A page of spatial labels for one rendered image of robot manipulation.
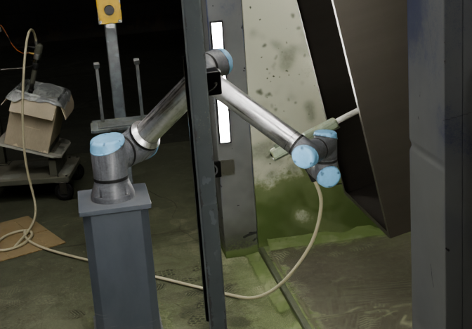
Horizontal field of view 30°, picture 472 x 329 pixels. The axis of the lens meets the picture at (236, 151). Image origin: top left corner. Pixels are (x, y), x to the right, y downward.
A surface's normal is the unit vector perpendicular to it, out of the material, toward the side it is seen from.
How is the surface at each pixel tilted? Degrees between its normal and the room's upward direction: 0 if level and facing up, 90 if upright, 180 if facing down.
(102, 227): 90
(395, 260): 0
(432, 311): 90
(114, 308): 91
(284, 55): 90
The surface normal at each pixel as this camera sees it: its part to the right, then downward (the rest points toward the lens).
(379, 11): 0.20, 0.26
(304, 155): -0.47, 0.32
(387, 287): -0.07, -0.96
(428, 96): -0.98, 0.12
